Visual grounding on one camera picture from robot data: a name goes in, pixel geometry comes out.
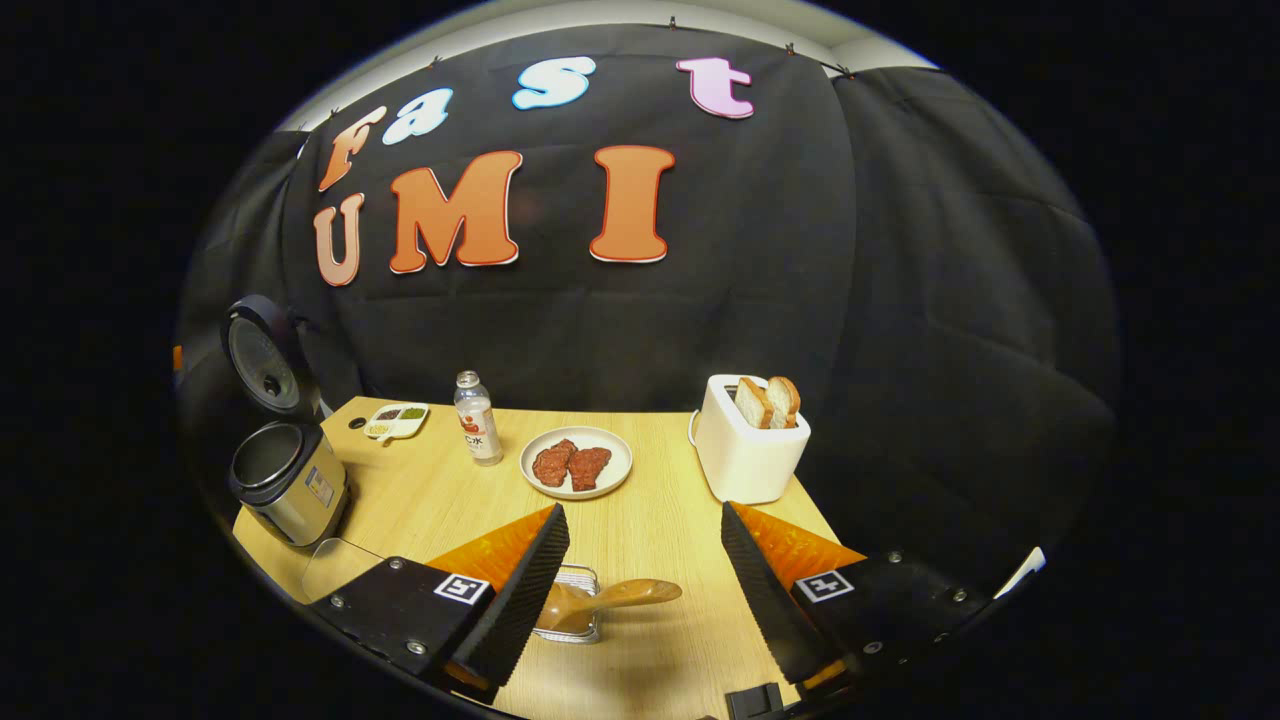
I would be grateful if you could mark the black and silver rice cooker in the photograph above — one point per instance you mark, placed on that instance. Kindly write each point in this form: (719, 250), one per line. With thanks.
(295, 490)

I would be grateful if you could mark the white divided bean dish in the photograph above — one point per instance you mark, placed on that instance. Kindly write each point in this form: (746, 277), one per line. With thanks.
(398, 420)

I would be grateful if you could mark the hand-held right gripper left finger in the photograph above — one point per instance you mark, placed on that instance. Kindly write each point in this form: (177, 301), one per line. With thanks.
(525, 600)

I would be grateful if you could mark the white toaster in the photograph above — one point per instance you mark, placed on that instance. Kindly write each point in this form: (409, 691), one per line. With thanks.
(750, 460)

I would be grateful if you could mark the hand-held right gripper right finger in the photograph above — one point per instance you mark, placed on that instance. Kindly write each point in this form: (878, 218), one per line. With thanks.
(765, 600)

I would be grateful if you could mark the clear plastic rice container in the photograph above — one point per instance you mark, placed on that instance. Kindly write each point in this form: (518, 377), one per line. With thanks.
(335, 570)

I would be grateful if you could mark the white round plate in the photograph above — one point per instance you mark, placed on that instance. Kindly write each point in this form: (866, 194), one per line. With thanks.
(615, 450)

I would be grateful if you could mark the red meat piece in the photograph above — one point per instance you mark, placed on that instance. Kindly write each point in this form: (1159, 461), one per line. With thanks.
(590, 468)
(553, 465)

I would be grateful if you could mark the wooden spoon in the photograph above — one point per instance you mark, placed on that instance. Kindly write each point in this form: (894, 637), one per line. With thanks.
(630, 595)

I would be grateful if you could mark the toast bread slice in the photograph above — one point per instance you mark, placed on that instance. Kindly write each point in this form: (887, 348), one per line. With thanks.
(752, 405)
(786, 400)

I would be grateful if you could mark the clear plastic drink bottle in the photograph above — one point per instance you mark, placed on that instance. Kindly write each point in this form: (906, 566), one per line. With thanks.
(480, 430)

